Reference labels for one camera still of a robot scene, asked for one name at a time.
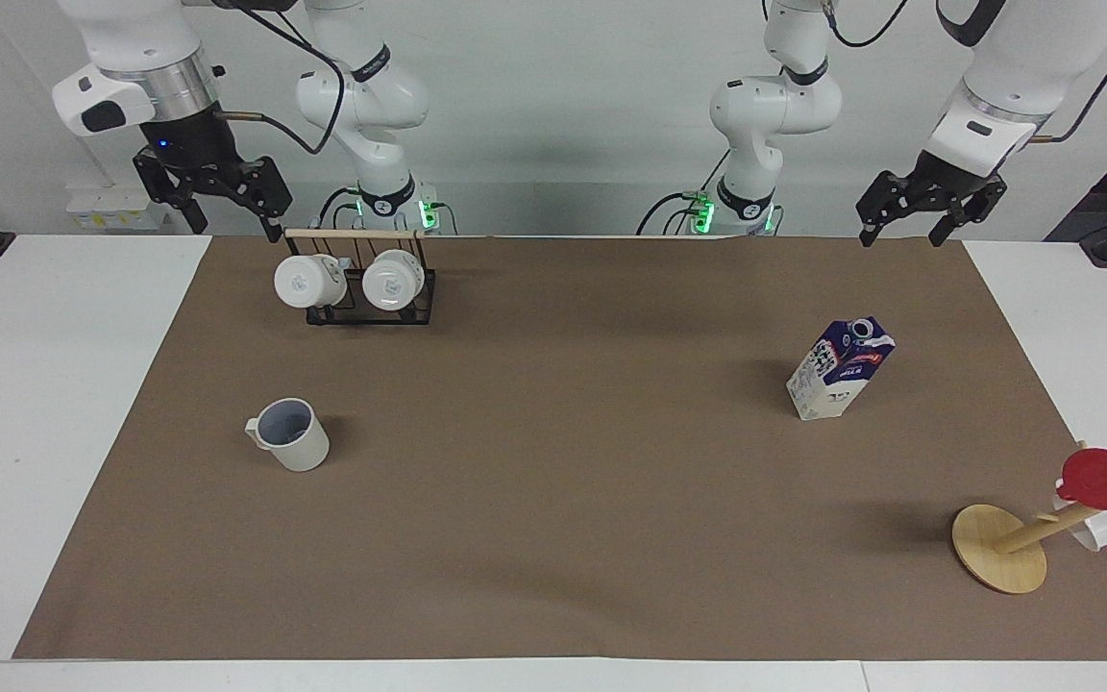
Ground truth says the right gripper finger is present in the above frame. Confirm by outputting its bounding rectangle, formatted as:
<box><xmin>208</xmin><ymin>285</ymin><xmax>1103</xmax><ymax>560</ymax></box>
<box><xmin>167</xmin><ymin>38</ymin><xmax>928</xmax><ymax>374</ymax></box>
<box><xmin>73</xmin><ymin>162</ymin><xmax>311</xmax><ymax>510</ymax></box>
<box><xmin>134</xmin><ymin>154</ymin><xmax>209</xmax><ymax>235</ymax></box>
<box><xmin>227</xmin><ymin>156</ymin><xmax>293</xmax><ymax>242</ymax></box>

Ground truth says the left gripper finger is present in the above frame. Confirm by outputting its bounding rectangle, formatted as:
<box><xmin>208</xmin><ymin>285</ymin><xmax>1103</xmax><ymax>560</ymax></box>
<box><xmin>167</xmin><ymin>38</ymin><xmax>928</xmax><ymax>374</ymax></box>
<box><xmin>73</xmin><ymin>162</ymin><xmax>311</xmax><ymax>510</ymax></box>
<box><xmin>856</xmin><ymin>170</ymin><xmax>925</xmax><ymax>249</ymax></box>
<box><xmin>927</xmin><ymin>182</ymin><xmax>1008</xmax><ymax>247</ymax></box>

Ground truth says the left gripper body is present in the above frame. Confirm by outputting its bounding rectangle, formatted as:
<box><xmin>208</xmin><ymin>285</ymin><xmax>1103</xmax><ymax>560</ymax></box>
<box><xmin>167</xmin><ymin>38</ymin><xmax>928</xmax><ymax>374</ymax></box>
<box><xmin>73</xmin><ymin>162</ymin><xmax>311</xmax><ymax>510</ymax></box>
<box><xmin>904</xmin><ymin>150</ymin><xmax>1005</xmax><ymax>204</ymax></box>

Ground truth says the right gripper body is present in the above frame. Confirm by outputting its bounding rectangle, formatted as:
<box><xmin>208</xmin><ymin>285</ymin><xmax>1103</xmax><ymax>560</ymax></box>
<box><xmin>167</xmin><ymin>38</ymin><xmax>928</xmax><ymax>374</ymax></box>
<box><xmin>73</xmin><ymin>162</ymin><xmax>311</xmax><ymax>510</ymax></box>
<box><xmin>134</xmin><ymin>101</ymin><xmax>257</xmax><ymax>193</ymax></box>

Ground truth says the white cup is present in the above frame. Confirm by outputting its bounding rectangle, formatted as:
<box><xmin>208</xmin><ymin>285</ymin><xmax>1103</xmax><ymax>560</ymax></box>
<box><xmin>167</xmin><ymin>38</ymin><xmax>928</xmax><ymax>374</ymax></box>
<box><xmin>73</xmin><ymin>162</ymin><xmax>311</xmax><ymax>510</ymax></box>
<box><xmin>273</xmin><ymin>254</ymin><xmax>349</xmax><ymax>309</ymax></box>
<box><xmin>361</xmin><ymin>249</ymin><xmax>424</xmax><ymax>312</ymax></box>
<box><xmin>1052</xmin><ymin>490</ymin><xmax>1107</xmax><ymax>553</ymax></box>

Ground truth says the milk carton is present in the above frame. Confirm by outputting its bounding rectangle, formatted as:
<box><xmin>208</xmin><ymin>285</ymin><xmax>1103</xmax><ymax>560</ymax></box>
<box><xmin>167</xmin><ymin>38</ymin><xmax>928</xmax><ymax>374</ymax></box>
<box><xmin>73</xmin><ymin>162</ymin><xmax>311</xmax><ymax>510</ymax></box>
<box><xmin>785</xmin><ymin>317</ymin><xmax>898</xmax><ymax>423</ymax></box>

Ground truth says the grey cup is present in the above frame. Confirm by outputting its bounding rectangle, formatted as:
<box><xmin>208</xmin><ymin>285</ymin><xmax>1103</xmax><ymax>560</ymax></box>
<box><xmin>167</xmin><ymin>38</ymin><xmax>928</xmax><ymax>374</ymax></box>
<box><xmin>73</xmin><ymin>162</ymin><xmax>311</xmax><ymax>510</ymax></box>
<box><xmin>244</xmin><ymin>397</ymin><xmax>332</xmax><ymax>473</ymax></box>

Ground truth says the wooden cup tree stand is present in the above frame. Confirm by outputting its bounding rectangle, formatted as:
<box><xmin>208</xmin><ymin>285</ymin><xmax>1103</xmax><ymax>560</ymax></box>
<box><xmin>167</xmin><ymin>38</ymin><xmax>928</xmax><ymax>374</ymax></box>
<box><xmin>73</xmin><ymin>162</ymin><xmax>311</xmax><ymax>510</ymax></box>
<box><xmin>951</xmin><ymin>440</ymin><xmax>1107</xmax><ymax>595</ymax></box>

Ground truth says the black cable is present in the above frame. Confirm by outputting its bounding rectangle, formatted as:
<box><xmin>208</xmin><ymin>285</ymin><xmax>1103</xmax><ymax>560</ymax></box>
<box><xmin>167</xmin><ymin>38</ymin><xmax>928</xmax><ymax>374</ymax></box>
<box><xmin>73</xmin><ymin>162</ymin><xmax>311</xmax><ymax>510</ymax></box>
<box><xmin>213</xmin><ymin>0</ymin><xmax>347</xmax><ymax>157</ymax></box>
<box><xmin>826</xmin><ymin>0</ymin><xmax>912</xmax><ymax>49</ymax></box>
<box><xmin>636</xmin><ymin>190</ymin><xmax>710</xmax><ymax>237</ymax></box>
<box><xmin>1028</xmin><ymin>0</ymin><xmax>1107</xmax><ymax>145</ymax></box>
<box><xmin>317</xmin><ymin>186</ymin><xmax>364</xmax><ymax>233</ymax></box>

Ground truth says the black wire cup rack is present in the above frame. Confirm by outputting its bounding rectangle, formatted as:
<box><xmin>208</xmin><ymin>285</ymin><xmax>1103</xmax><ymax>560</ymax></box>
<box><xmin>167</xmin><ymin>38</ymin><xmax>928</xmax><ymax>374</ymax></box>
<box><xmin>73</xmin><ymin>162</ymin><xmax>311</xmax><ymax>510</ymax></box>
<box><xmin>283</xmin><ymin>227</ymin><xmax>438</xmax><ymax>327</ymax></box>

